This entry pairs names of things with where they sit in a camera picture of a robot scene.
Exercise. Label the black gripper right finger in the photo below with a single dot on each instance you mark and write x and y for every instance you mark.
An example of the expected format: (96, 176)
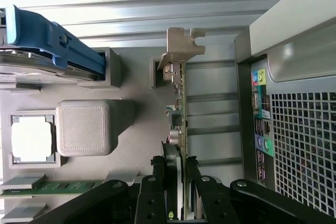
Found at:
(218, 203)

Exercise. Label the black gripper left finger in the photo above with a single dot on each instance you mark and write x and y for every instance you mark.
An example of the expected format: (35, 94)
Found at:
(152, 203)

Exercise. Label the grey plastic parts rack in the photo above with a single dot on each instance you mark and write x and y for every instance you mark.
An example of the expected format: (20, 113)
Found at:
(141, 129)

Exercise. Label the green RAM stick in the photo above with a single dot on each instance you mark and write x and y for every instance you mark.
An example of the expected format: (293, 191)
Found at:
(65, 186)

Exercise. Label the silver CPU chip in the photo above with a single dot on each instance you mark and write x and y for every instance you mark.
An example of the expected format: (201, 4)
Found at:
(31, 140)

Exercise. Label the silver hard disk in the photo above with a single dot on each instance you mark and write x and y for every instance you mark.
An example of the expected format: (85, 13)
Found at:
(39, 64)

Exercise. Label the open grey PC case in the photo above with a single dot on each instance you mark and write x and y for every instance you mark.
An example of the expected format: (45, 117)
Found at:
(302, 24)

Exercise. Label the blue disk caddy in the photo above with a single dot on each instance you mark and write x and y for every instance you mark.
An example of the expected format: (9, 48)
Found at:
(31, 30)

